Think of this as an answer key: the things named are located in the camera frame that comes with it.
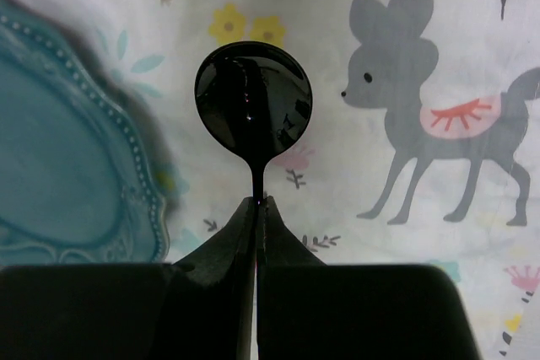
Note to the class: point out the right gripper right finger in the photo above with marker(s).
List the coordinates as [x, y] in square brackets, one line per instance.
[307, 309]

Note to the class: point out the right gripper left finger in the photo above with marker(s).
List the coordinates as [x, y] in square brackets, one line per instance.
[199, 307]

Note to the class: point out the teal ceramic plate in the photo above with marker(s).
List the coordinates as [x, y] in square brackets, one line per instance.
[76, 184]

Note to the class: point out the floral animal print napkin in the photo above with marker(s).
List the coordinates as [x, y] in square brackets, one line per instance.
[385, 173]

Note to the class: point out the black metal spoon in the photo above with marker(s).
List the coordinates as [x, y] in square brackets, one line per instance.
[254, 99]

